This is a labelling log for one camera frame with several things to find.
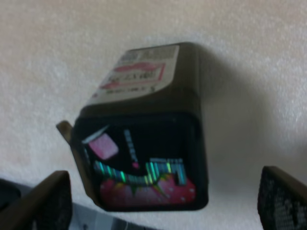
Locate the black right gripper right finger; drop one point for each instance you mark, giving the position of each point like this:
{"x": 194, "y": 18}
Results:
{"x": 282, "y": 201}

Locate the black strawberry candy box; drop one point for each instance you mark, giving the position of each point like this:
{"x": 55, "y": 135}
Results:
{"x": 138, "y": 142}

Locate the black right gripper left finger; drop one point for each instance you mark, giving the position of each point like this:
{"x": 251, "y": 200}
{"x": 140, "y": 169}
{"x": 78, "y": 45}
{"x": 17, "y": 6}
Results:
{"x": 48, "y": 206}

